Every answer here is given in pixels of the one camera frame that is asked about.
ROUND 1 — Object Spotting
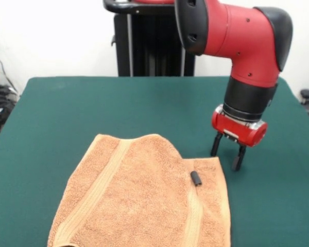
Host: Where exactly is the small black finger pad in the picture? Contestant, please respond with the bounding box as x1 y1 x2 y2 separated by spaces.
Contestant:
190 170 203 187

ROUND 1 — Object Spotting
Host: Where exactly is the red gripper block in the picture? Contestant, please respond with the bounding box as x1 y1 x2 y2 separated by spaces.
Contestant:
210 109 269 171

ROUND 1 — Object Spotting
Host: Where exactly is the dark green table cloth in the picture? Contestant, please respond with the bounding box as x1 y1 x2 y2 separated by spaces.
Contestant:
0 76 309 247

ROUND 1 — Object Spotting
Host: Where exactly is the orange terry towel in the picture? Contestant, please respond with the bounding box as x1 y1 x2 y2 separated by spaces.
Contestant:
46 133 232 247

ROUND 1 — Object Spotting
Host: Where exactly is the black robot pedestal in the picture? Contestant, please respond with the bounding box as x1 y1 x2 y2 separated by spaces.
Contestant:
102 0 198 77

